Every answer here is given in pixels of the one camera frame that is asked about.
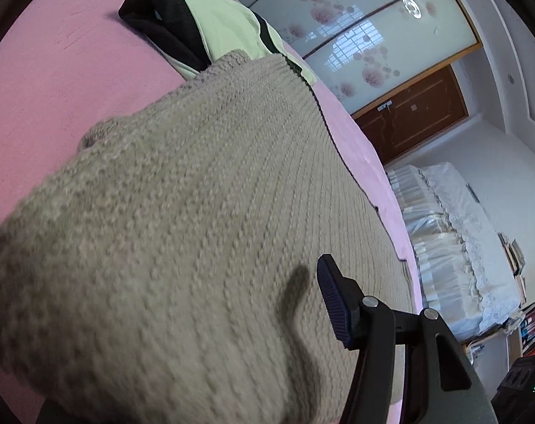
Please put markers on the pink bed blanket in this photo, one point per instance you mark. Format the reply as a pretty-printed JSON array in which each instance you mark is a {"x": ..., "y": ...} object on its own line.
[{"x": 51, "y": 53}]

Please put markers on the wooden bookshelf with books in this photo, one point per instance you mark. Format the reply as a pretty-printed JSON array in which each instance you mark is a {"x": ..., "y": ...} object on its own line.
[{"x": 530, "y": 327}]

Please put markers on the stack of books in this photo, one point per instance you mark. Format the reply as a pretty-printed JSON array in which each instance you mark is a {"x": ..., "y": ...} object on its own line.
[{"x": 515, "y": 265}]

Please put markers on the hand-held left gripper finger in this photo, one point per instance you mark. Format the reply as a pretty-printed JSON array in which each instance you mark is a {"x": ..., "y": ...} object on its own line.
[{"x": 333, "y": 291}]

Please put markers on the grey knit cardigan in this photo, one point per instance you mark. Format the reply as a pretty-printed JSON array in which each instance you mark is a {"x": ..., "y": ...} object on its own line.
[{"x": 183, "y": 207}]

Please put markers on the light green and black garment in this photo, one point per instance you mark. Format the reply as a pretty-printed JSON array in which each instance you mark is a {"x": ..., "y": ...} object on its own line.
[{"x": 219, "y": 22}]

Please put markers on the brown wooden door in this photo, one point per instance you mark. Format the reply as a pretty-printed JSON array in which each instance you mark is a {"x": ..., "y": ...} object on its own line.
[{"x": 417, "y": 115}]

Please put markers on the floral sliding door wardrobe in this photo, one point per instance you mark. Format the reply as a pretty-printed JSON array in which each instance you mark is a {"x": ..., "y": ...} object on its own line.
[{"x": 382, "y": 39}]

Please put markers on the furniture with white lace cover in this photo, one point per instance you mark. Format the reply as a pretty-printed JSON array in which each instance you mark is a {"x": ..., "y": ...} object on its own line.
[{"x": 448, "y": 251}]

